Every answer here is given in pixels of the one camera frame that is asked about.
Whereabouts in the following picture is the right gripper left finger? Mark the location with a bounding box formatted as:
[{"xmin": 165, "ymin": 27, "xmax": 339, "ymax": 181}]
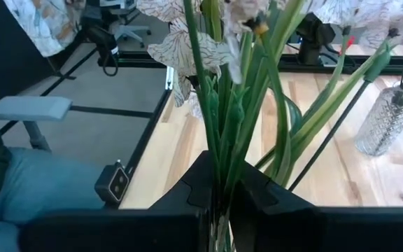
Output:
[{"xmin": 19, "ymin": 150, "xmax": 213, "ymax": 252}]

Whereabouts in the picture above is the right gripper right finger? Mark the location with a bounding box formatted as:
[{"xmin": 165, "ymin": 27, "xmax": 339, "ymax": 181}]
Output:
[{"xmin": 229, "ymin": 161, "xmax": 403, "ymax": 252}]

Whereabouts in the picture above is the diamond-cut cylinder glass vase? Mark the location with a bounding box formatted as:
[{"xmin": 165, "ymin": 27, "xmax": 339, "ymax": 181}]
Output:
[{"xmin": 354, "ymin": 83, "xmax": 403, "ymax": 158}]

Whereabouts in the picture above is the white spotted artificial flower bunch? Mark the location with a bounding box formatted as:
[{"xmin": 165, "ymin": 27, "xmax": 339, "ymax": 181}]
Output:
[{"xmin": 136, "ymin": 0, "xmax": 403, "ymax": 252}]

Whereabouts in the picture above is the grey chair armrest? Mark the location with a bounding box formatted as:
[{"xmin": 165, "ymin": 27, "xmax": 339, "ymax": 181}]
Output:
[{"xmin": 0, "ymin": 95, "xmax": 73, "ymax": 152}]

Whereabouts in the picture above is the black device with white label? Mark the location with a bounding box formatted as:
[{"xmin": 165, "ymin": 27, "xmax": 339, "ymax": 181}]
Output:
[{"xmin": 85, "ymin": 23, "xmax": 121, "ymax": 77}]

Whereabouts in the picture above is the grey office chair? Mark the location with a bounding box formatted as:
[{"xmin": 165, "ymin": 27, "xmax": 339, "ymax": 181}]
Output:
[{"xmin": 112, "ymin": 19, "xmax": 153, "ymax": 49}]

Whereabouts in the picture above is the black partition panel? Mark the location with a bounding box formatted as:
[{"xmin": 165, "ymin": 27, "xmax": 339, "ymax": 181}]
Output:
[{"xmin": 0, "ymin": 0, "xmax": 61, "ymax": 115}]

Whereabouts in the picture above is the white patterned fabric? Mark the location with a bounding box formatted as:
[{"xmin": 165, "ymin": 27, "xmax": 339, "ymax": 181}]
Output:
[{"xmin": 2, "ymin": 0, "xmax": 85, "ymax": 58}]

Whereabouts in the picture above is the small black camera box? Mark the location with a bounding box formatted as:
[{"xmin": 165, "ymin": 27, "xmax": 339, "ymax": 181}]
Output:
[{"xmin": 94, "ymin": 160, "xmax": 131, "ymax": 208}]

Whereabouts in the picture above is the black aluminium table frame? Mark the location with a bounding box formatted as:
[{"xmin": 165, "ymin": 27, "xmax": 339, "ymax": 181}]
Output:
[{"xmin": 98, "ymin": 50, "xmax": 403, "ymax": 193}]

